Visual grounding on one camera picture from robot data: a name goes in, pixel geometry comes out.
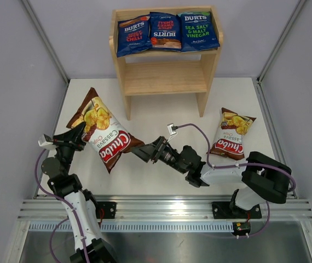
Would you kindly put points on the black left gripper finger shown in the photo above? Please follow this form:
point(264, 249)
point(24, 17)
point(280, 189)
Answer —
point(77, 143)
point(69, 135)

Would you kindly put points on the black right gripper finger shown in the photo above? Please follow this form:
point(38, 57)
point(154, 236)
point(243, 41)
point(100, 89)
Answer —
point(156, 143)
point(145, 152)

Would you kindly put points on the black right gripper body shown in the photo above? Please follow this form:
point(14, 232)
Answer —
point(166, 154)

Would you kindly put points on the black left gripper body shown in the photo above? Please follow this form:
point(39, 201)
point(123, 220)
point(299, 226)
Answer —
point(65, 152)

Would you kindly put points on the Chuba cassava chips bag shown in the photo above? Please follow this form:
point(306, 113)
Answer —
point(102, 130)
point(230, 132)

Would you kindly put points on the large Burts sweet chilli bag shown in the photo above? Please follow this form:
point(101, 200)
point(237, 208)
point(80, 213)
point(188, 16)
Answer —
point(133, 36)

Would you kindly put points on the small Burts sweet chilli bag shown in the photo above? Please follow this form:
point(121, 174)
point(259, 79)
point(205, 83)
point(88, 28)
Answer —
point(165, 31)

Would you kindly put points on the Burts sea salt vinegar bag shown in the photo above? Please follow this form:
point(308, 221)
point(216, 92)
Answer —
point(197, 31)

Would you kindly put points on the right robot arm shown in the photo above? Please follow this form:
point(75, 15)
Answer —
point(264, 179)

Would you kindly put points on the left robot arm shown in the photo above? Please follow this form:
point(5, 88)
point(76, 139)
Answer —
point(83, 211)

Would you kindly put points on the wooden two-tier shelf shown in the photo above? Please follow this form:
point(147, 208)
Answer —
point(172, 74)

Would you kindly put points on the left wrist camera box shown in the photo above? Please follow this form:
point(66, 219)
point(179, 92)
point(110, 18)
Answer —
point(46, 142)

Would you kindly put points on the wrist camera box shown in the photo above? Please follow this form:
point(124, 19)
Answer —
point(46, 142)
point(172, 129)

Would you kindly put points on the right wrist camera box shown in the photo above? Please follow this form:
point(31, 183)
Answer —
point(172, 129)

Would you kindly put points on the aluminium rail base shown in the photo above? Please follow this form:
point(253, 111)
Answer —
point(197, 209)

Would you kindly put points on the white slotted cable duct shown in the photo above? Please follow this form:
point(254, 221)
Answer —
point(192, 227)

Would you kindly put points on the left aluminium frame post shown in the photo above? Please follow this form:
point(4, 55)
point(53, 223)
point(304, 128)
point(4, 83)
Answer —
point(45, 40)

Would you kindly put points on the aluminium frame post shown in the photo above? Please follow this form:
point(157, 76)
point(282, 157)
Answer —
point(45, 40)
point(282, 37)

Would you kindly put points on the right aluminium frame post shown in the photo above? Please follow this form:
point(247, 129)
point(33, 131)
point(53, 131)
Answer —
point(282, 37)

